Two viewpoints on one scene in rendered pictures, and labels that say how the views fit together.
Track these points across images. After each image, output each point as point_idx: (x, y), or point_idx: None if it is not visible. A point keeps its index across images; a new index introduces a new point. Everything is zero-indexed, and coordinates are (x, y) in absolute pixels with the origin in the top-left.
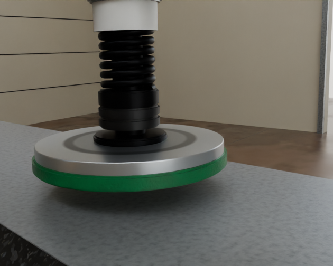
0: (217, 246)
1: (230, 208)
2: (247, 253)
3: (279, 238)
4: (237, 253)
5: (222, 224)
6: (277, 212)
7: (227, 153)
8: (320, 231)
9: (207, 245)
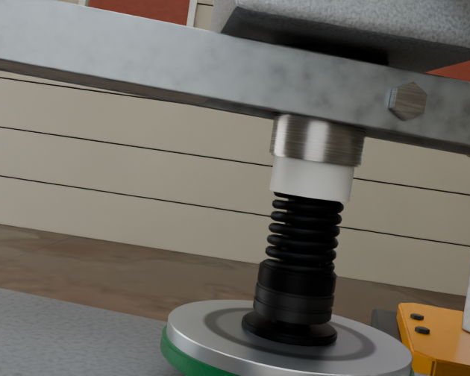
0: (120, 340)
1: (135, 371)
2: (95, 337)
3: (74, 346)
4: (103, 337)
5: (130, 355)
6: (83, 368)
7: (166, 345)
8: (39, 353)
9: (128, 341)
